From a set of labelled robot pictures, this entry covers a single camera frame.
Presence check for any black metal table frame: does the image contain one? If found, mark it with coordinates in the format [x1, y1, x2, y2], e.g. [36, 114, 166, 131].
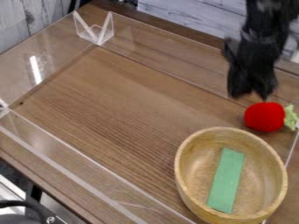
[0, 158, 87, 224]

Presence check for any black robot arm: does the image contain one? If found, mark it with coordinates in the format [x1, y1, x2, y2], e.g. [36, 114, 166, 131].
[223, 0, 299, 101]

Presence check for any red plush strawberry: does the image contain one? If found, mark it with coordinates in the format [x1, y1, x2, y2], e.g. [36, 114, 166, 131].
[243, 101, 299, 132]

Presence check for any wooden bowl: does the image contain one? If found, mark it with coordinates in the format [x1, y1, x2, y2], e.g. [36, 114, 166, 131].
[174, 127, 287, 224]

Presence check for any black cable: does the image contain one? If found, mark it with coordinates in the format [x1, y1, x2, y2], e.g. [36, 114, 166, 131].
[0, 199, 44, 218]

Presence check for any clear acrylic tray enclosure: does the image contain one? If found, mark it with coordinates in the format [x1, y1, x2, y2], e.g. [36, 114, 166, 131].
[0, 5, 299, 224]

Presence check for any green rectangular block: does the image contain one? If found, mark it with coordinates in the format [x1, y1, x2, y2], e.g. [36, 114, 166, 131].
[207, 148, 246, 214]

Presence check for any clear acrylic corner bracket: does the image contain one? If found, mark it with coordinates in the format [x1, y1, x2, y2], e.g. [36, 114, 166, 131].
[72, 11, 115, 46]

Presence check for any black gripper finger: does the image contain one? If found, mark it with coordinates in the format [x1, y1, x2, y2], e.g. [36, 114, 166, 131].
[227, 66, 253, 98]
[253, 71, 278, 101]

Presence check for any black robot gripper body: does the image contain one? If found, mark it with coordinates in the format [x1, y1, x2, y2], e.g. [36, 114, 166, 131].
[225, 27, 286, 79]

